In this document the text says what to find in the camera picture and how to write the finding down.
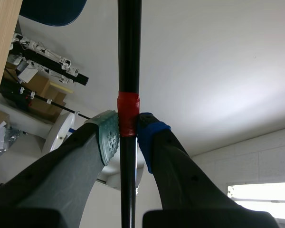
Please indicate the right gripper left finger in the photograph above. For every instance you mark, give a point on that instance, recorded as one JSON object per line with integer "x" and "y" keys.
{"x": 61, "y": 175}

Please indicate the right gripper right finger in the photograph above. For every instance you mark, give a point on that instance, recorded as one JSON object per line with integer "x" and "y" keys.
{"x": 180, "y": 180}

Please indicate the long black rod red band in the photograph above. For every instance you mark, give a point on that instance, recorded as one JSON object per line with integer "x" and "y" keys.
{"x": 128, "y": 95}

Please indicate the round white plate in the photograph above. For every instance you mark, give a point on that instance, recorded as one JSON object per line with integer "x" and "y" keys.
{"x": 60, "y": 133}

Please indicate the brown cardboard box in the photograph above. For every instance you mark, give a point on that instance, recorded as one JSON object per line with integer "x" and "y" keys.
{"x": 41, "y": 95}

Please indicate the light wooden desk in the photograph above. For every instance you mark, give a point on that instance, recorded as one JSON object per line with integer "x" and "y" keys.
{"x": 1, "y": 52}

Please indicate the dark blue chair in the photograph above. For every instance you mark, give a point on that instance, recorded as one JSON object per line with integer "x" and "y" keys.
{"x": 52, "y": 11}

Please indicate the thin black metal rail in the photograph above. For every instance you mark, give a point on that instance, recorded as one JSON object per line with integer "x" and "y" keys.
{"x": 47, "y": 102}

